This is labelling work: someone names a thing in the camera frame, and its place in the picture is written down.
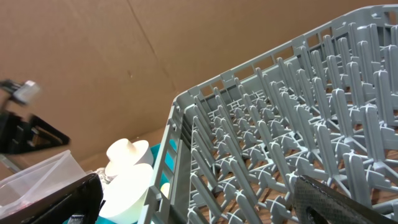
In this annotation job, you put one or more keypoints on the white upturned cup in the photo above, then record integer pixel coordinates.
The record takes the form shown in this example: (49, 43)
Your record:
(120, 151)

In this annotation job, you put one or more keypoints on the grey dish rack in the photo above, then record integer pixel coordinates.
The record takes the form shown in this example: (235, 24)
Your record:
(323, 105)

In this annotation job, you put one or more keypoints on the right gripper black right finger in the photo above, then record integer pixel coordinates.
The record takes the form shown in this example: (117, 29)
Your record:
(314, 202)

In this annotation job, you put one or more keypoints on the yellow plastic spoon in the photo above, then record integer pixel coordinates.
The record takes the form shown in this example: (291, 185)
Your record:
(165, 189)

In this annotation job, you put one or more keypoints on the teal serving tray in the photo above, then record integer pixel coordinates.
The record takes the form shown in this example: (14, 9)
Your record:
(169, 162)

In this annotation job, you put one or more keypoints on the white bowl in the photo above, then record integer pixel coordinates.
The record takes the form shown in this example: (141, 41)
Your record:
(124, 196)

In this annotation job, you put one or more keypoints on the clear plastic storage bin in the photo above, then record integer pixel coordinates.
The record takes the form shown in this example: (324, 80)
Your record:
(38, 181)

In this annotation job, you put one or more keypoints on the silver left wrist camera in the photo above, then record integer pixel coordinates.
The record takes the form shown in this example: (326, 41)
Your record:
(20, 93)

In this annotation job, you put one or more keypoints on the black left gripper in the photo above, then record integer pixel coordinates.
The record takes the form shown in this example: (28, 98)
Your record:
(18, 136)

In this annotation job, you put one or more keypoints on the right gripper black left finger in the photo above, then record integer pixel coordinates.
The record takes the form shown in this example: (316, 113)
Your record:
(79, 202)

